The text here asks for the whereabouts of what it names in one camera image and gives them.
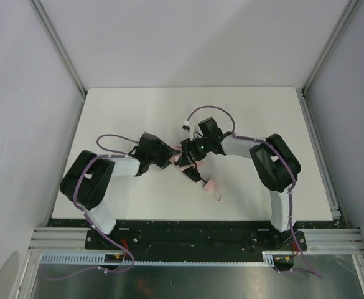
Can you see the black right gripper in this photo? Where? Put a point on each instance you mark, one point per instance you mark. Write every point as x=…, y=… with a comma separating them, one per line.
x=187, y=154

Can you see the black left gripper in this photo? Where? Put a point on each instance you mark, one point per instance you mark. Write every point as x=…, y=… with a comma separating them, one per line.
x=164, y=154

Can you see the pink folding umbrella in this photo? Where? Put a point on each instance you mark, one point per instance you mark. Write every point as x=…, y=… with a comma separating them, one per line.
x=191, y=171

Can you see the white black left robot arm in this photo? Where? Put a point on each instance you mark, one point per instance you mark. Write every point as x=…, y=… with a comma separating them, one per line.
x=88, y=178

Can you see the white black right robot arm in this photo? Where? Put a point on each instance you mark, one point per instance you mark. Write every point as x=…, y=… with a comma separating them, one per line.
x=276, y=165

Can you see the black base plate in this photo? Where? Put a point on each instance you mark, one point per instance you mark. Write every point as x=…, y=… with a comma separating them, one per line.
x=197, y=241

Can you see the aluminium frame rail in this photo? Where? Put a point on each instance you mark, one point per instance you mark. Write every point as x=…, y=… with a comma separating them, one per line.
x=335, y=236

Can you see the left corner aluminium post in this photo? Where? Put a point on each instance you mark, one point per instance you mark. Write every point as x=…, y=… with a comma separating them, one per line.
x=55, y=39

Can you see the corner aluminium post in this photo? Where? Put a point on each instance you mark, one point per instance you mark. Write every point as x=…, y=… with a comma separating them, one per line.
x=55, y=39
x=337, y=32

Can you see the right corner aluminium post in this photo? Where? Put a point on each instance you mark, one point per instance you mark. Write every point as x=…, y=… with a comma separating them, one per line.
x=337, y=32

